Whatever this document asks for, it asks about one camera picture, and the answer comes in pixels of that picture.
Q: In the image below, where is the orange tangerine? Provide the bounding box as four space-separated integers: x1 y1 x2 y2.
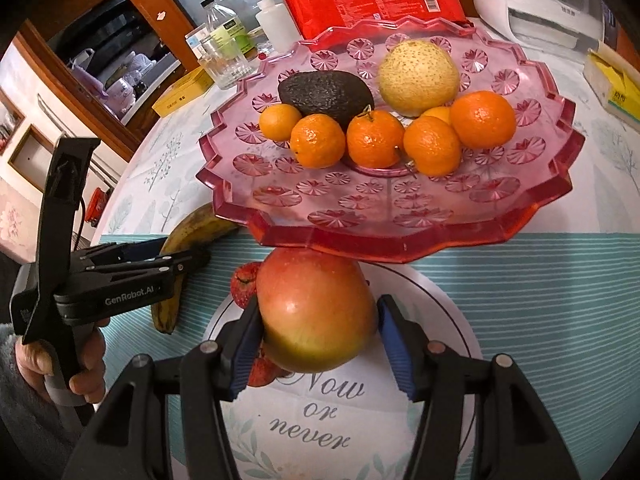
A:
450 91 518 150

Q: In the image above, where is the person's left hand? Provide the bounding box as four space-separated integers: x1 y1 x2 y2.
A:
14 318 111 404

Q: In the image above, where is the large orange with stem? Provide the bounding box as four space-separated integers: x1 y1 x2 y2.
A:
346 107 405 169

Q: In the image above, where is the yellow sponge pack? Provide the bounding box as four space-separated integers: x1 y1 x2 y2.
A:
582 41 640 131

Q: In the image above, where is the red yellow apple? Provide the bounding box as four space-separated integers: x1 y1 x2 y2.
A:
256 248 378 373

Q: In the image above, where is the black cable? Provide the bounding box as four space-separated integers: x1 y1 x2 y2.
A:
71 196 87 252

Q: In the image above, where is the small white carton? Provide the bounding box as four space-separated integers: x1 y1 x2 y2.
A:
184 24 209 60

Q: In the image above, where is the round white printed plate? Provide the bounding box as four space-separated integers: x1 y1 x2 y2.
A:
220 263 482 479

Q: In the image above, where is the pink glass fruit bowl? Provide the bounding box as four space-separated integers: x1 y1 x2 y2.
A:
198 16 585 263

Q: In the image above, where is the yellow speckled pear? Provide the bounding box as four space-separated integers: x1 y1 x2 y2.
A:
378 39 460 117

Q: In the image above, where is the teal striped table runner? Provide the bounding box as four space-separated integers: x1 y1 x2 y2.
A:
96 231 640 480

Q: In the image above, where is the clear drinking glass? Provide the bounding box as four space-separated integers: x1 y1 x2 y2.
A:
201 36 253 90

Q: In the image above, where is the white countertop appliance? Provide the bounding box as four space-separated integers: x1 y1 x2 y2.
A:
473 0 605 51

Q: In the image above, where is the medium tangerine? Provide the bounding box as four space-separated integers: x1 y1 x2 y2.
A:
402 116 462 178

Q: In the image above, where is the clear bottle green label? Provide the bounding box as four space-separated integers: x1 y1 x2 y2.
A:
201 0 257 60

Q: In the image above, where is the white tree-print tablecloth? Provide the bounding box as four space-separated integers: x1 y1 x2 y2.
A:
92 44 639 244

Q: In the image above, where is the red strawberry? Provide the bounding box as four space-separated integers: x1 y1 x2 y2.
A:
230 261 262 309
247 347 291 388

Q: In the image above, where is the white squeeze bottle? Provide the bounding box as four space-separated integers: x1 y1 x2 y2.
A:
256 0 302 53

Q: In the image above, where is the spotted yellow banana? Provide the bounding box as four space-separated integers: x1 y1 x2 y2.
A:
151 204 238 335

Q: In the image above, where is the dark avocado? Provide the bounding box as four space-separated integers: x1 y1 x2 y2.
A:
278 70 375 130

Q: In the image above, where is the small yellow-orange citrus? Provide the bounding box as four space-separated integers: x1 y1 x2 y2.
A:
422 105 451 125

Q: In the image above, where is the small tangerine in bowl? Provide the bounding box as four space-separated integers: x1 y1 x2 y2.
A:
258 103 302 142

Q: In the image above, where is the small tangerine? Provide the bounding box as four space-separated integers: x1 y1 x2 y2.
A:
258 103 302 142
290 114 346 169

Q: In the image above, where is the yellow flat box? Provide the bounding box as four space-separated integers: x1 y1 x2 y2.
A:
152 67 214 117

